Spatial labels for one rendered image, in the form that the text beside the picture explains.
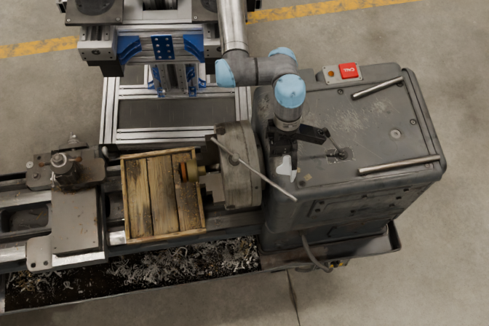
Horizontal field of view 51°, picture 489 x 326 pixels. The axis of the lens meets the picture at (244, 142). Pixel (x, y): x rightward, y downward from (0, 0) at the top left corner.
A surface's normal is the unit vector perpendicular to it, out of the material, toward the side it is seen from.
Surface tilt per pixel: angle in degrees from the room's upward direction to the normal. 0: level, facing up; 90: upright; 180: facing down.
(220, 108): 0
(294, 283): 0
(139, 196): 0
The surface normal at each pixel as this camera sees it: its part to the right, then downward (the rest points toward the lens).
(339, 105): 0.04, -0.42
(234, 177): 0.13, 0.20
